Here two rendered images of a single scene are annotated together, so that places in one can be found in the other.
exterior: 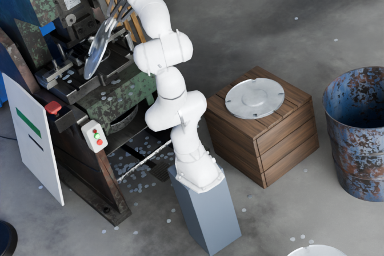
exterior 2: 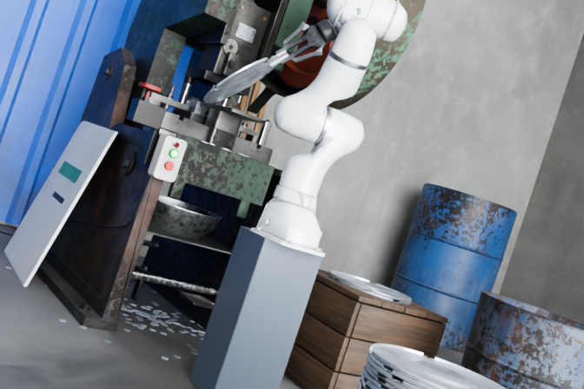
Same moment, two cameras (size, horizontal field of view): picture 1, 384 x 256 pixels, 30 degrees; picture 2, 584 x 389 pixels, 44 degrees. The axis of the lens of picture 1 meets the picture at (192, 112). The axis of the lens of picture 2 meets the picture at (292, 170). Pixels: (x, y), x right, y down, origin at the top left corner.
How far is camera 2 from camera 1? 2.00 m
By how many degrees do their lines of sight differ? 40
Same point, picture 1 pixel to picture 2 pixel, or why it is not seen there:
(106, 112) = (192, 165)
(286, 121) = (405, 320)
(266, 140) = (370, 322)
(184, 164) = (282, 203)
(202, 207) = (261, 290)
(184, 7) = not seen: hidden behind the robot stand
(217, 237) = (242, 376)
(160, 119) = (302, 103)
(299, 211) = not seen: outside the picture
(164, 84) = (352, 29)
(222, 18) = not seen: hidden behind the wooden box
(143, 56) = not seen: outside the picture
